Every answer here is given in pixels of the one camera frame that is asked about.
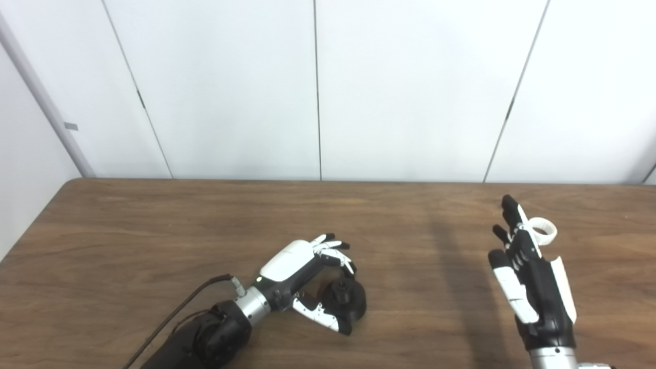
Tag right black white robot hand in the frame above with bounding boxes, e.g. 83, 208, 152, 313
488, 194, 577, 352

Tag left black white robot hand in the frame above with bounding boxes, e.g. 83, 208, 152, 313
256, 233, 358, 336

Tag white plastic ring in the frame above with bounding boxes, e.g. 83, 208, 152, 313
527, 217, 558, 247

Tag round black plastic part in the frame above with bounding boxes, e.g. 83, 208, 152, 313
318, 279, 367, 323

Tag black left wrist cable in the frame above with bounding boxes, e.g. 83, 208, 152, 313
122, 274, 248, 369

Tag gray wall corner post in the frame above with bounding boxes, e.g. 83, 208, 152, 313
0, 13, 97, 178

